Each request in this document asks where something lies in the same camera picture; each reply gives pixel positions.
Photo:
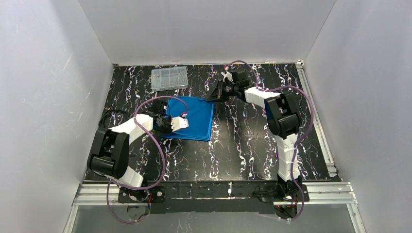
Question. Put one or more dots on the clear plastic compartment box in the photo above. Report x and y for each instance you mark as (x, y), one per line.
(163, 79)

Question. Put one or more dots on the blue cloth napkin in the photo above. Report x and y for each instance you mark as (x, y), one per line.
(200, 118)

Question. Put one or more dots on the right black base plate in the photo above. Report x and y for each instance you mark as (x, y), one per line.
(276, 192)

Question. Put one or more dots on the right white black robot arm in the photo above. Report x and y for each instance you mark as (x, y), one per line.
(281, 111)

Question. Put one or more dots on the front aluminium rail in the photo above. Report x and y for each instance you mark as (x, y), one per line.
(319, 192)

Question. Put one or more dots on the black coiled cable yellow plug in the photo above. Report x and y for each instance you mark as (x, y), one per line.
(114, 115)

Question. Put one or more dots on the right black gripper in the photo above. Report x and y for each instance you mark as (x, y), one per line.
(220, 91)

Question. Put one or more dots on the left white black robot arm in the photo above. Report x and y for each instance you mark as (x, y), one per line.
(109, 153)

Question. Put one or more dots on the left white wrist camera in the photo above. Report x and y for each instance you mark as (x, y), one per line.
(178, 123)

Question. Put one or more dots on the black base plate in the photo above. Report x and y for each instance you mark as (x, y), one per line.
(276, 192)
(154, 195)

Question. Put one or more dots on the aluminium rail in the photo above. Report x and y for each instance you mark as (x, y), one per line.
(317, 124)
(319, 192)

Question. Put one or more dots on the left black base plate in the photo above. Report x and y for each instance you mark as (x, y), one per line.
(154, 195)

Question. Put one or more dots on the right aluminium rail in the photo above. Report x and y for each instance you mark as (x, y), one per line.
(317, 124)

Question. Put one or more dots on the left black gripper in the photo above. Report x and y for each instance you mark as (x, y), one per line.
(165, 123)

